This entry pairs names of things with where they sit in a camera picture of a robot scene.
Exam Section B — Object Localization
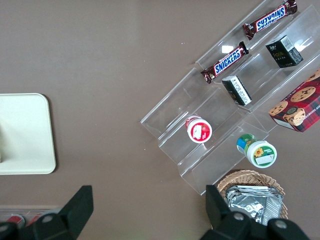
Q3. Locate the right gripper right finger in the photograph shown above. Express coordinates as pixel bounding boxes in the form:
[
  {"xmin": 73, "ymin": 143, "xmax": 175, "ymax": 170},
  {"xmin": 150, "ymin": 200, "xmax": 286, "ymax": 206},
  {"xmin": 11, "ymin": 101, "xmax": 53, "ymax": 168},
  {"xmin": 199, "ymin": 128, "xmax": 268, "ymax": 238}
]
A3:
[{"xmin": 203, "ymin": 184, "xmax": 254, "ymax": 240}]

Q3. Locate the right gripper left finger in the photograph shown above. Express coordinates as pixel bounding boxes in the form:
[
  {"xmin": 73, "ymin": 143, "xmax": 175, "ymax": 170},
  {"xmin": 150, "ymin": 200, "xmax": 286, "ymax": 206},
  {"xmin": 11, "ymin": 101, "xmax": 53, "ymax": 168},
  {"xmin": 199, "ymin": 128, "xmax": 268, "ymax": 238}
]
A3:
[{"xmin": 24, "ymin": 184, "xmax": 95, "ymax": 240}]

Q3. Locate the light wicker basket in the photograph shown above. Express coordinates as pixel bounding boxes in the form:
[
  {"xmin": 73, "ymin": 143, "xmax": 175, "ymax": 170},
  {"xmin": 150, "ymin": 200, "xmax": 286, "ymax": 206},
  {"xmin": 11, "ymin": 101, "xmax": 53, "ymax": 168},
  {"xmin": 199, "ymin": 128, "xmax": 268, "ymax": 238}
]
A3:
[{"xmin": 216, "ymin": 169, "xmax": 289, "ymax": 221}]

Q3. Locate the cream plastic tray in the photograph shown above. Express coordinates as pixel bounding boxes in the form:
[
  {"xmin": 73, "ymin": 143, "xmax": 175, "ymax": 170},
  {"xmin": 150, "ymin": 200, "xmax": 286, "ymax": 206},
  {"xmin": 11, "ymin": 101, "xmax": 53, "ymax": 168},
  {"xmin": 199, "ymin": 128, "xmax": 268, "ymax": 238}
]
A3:
[{"xmin": 0, "ymin": 92, "xmax": 57, "ymax": 176}]

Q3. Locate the silver foil packet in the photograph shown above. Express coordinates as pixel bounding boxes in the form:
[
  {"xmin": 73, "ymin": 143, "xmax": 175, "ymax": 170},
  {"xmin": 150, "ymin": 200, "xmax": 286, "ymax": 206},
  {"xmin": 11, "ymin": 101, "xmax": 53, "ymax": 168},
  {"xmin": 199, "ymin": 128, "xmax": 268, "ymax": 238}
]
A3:
[
  {"xmin": 226, "ymin": 184, "xmax": 285, "ymax": 198},
  {"xmin": 224, "ymin": 191, "xmax": 284, "ymax": 226}
]

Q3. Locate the red cola bottle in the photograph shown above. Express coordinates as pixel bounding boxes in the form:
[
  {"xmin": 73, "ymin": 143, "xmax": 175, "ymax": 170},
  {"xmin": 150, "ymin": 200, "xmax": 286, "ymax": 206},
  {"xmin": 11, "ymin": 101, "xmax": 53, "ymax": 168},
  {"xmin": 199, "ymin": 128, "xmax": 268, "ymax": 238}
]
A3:
[
  {"xmin": 6, "ymin": 214, "xmax": 26, "ymax": 226},
  {"xmin": 26, "ymin": 211, "xmax": 49, "ymax": 226}
]

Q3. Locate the clear acrylic bottle rack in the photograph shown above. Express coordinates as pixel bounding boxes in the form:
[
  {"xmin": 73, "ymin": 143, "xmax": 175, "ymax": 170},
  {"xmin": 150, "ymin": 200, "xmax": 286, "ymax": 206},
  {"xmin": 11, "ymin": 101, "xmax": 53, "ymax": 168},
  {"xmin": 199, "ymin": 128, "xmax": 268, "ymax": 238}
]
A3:
[{"xmin": 0, "ymin": 204, "xmax": 61, "ymax": 226}]

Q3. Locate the green lid snack cup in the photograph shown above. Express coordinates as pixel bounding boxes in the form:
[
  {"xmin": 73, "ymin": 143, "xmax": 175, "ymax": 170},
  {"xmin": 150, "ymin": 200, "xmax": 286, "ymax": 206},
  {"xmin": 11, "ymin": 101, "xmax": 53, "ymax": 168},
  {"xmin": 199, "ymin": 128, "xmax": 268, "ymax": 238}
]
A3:
[{"xmin": 236, "ymin": 133, "xmax": 278, "ymax": 169}]

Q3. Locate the red lid snack cup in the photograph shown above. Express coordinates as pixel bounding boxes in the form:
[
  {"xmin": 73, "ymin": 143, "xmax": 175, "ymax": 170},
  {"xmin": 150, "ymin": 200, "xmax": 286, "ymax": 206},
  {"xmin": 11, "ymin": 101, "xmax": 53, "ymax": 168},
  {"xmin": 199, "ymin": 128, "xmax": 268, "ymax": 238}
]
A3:
[{"xmin": 184, "ymin": 115, "xmax": 213, "ymax": 144}]

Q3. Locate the short clear acrylic step stand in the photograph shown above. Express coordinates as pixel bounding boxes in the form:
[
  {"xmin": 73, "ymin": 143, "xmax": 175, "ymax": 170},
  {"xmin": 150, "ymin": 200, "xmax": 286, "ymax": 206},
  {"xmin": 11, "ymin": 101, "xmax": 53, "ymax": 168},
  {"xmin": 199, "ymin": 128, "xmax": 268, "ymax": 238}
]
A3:
[{"xmin": 139, "ymin": 65, "xmax": 279, "ymax": 197}]

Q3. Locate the small black carton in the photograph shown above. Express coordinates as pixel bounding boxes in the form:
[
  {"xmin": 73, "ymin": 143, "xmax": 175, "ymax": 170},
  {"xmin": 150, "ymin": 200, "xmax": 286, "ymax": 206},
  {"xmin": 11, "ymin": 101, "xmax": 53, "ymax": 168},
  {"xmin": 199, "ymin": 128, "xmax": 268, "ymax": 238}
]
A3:
[
  {"xmin": 265, "ymin": 34, "xmax": 305, "ymax": 69},
  {"xmin": 221, "ymin": 74, "xmax": 253, "ymax": 107}
]

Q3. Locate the red cookie box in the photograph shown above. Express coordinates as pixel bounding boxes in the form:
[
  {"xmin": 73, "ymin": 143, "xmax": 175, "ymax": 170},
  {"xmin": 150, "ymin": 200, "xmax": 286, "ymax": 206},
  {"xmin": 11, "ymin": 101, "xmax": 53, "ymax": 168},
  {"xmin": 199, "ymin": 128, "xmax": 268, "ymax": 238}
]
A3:
[{"xmin": 267, "ymin": 68, "xmax": 320, "ymax": 133}]

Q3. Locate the long clear acrylic step stand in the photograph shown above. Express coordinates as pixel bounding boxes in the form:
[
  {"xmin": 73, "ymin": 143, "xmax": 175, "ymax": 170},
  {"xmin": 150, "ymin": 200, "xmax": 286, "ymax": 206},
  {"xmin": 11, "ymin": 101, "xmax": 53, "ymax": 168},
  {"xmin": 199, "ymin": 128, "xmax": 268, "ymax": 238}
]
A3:
[{"xmin": 195, "ymin": 0, "xmax": 320, "ymax": 134}]

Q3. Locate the Snickers bar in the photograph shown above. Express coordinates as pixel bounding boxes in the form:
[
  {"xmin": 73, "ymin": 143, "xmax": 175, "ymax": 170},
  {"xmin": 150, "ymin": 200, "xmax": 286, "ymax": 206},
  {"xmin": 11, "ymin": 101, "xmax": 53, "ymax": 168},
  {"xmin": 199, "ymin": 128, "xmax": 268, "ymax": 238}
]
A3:
[
  {"xmin": 242, "ymin": 0, "xmax": 299, "ymax": 41},
  {"xmin": 200, "ymin": 40, "xmax": 250, "ymax": 85}
]

